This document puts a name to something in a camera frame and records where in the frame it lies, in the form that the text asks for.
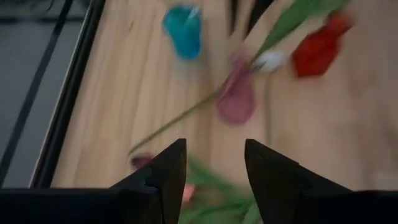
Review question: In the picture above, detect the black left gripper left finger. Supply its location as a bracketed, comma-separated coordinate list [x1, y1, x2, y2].
[0, 138, 188, 224]

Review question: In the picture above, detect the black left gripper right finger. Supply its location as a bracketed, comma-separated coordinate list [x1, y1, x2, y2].
[244, 139, 398, 224]

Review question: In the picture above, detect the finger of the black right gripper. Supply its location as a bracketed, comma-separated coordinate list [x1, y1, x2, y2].
[245, 0, 275, 37]
[229, 0, 239, 35]

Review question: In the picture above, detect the white artificial tulip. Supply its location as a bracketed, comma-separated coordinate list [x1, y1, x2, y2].
[253, 0, 351, 74]

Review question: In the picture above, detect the dark red artificial tulip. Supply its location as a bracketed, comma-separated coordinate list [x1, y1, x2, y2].
[129, 88, 226, 170]

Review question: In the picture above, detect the pink artificial tulip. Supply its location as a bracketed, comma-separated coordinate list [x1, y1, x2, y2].
[178, 155, 264, 224]

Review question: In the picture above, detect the teal glass vase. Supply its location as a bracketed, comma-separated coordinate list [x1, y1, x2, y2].
[162, 3, 203, 62]

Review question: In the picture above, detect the red glass vase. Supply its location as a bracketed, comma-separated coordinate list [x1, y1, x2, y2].
[292, 12, 354, 78]

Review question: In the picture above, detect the pink glass vase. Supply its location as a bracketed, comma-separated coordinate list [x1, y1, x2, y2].
[216, 55, 257, 125]

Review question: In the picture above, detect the black floor tape strip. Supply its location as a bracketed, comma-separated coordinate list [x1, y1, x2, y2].
[0, 0, 74, 187]

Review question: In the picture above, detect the black aluminium table frame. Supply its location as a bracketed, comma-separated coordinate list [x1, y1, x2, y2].
[29, 0, 106, 189]

